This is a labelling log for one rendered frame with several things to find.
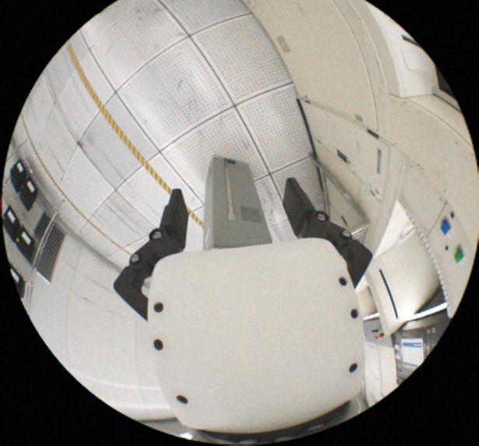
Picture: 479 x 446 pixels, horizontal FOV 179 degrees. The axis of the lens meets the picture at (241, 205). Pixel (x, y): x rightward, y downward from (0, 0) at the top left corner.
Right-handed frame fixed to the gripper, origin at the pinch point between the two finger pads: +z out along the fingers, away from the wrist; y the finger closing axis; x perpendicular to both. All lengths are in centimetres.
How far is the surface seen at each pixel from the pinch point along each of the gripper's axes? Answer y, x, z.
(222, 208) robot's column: -4, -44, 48
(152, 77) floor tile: -42, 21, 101
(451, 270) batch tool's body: 54, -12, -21
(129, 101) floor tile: -61, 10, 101
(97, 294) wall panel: -202, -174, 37
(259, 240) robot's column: 11, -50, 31
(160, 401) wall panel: -155, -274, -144
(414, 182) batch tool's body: 52, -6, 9
